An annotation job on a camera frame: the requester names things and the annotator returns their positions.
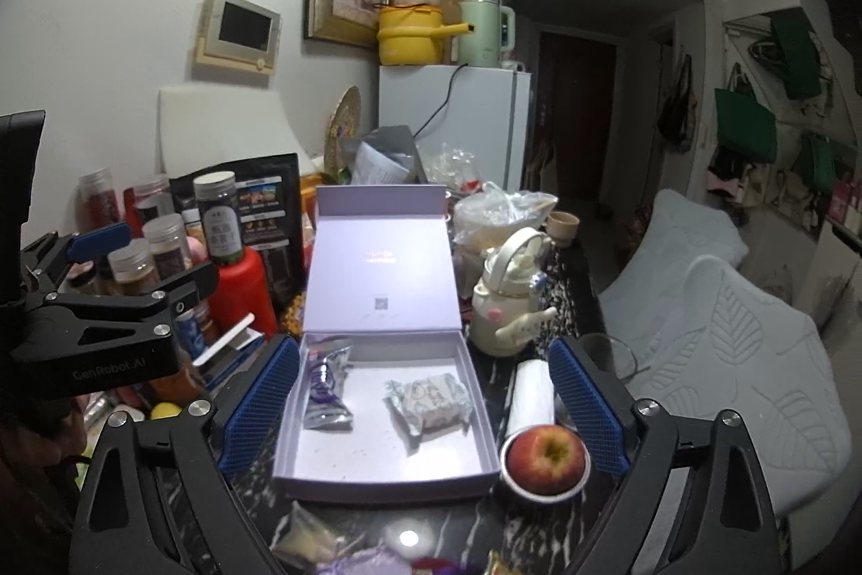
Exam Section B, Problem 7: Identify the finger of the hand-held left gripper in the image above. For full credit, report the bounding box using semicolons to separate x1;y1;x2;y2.
20;263;222;344
20;221;134;281

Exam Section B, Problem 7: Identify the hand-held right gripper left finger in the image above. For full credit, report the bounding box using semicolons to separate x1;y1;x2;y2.
67;336;301;575

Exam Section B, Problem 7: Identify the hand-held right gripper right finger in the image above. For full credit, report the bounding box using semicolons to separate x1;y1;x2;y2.
547;336;790;575

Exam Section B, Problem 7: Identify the lavender gift box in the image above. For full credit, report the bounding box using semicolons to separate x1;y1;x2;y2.
273;184;503;506

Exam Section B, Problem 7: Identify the red fuzzy ball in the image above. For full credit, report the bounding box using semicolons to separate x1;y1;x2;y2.
411;556;474;575

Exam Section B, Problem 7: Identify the clear spice jar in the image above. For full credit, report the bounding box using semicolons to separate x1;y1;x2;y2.
108;241;163;297
144;213;196;281
131;175;177;227
77;169;129;234

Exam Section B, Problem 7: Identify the red bottle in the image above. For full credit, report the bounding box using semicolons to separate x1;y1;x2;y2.
208;245;279;344

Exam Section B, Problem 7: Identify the blue and white carton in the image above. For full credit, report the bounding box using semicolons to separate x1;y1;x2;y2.
182;327;265;384

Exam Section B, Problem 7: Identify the clear glass cup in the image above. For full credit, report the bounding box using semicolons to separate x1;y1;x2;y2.
575;332;651;389

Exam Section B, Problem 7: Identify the white flat stick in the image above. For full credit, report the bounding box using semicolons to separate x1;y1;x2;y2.
192;312;258;364

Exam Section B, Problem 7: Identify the red apple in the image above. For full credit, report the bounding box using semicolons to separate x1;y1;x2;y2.
506;425;587;495

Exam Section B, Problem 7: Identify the dark labelled jar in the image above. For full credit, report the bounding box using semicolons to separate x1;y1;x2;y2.
193;171;245;265

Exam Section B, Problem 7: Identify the purple snack packet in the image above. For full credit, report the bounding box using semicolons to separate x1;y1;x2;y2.
301;339;356;432

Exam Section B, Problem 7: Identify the small metal bowl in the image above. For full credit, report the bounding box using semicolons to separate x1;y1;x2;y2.
498;433;592;506

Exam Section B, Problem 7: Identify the black snack bag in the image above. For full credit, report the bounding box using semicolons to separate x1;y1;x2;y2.
168;153;303;308

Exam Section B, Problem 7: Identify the cream cartoon water bottle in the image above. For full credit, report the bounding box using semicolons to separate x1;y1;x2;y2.
469;228;560;358

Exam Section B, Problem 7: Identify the clear pastry packet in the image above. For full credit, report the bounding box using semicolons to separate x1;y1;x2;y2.
273;501;346;573

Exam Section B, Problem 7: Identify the white pastry packet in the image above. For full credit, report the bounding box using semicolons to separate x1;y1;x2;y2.
384;373;472;456

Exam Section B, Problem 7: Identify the leaf pattern cushioned chair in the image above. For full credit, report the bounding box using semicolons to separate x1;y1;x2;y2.
616;255;853;523
598;188;750;308

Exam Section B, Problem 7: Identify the white board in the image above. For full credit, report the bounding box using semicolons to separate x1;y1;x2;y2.
157;86;317;180

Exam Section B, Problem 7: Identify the beige ceramic cup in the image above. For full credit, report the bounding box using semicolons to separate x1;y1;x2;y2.
545;211;581;248

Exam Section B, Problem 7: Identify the plastic bag of food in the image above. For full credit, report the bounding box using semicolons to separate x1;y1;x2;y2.
453;181;560;254

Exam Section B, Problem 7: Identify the round woven plate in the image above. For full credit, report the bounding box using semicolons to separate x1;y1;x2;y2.
324;85;363;176

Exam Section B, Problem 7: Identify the grey mailer bag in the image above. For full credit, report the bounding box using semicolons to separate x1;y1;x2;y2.
340;127;422;186

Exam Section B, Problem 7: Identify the clear crumpled plastic bag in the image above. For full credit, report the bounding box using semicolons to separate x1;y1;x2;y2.
431;144;486;196

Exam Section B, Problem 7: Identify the dark wooden door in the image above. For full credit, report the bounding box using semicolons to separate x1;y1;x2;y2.
539;29;618;205

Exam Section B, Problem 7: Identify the white mini fridge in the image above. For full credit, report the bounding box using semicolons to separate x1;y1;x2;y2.
377;63;533;193

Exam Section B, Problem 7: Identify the black hanging bag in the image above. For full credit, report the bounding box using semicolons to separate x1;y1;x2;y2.
656;53;695;153

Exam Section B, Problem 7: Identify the green tote bag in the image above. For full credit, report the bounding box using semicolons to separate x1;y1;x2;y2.
771;9;824;102
714;86;780;162
801;134;837;193

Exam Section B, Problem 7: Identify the yellow enamel pot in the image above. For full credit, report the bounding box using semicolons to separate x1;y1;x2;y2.
376;4;476;68

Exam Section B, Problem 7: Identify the pale green electric kettle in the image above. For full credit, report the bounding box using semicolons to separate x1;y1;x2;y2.
458;0;517;70

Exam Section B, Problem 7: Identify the wall intercom panel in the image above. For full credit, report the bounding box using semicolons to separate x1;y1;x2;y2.
194;0;282;76

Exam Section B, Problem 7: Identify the black power cable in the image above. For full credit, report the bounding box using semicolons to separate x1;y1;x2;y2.
412;63;472;140

